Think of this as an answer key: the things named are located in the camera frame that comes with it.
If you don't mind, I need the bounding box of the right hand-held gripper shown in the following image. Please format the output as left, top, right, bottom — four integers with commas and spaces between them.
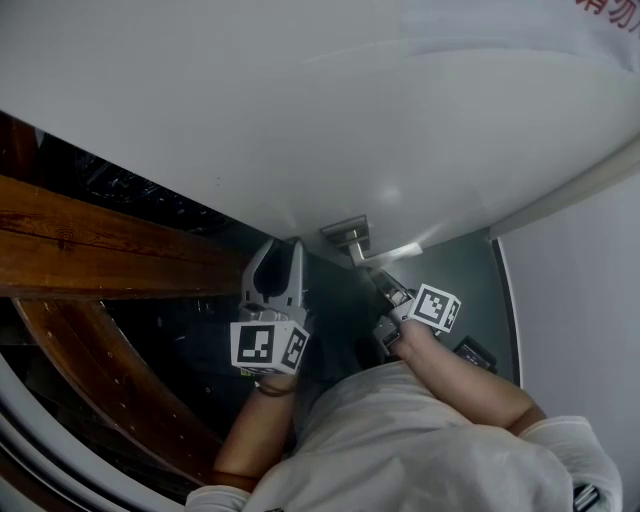
371, 271, 463, 358

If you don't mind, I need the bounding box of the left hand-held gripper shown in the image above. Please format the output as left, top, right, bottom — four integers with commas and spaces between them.
229, 237, 312, 377

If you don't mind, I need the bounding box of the silver door lock handle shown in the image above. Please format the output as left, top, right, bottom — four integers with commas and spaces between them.
319, 214, 424, 269

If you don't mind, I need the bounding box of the white door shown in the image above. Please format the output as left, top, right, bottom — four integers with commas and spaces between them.
0, 0, 640, 261

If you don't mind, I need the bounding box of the person's left forearm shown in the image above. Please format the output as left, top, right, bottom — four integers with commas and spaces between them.
212, 372, 300, 495

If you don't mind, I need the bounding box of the person's right forearm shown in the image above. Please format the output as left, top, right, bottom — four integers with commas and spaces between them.
397, 319, 550, 432

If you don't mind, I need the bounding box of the small black box device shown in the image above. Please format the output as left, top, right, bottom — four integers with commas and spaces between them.
452, 334, 499, 374

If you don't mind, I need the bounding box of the dark wrist band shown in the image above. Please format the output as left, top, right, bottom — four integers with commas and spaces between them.
253, 377, 297, 400

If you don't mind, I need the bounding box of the brown wooden straight beam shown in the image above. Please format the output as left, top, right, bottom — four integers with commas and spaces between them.
0, 174, 252, 301

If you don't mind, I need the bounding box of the person's white shirt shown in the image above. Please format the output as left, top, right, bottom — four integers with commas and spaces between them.
184, 359, 624, 512

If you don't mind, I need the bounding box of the dark wooden curved staircase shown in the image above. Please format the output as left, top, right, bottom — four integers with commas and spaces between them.
0, 112, 227, 512

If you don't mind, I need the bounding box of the white paper sign red print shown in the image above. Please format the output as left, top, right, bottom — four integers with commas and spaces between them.
399, 0, 640, 72

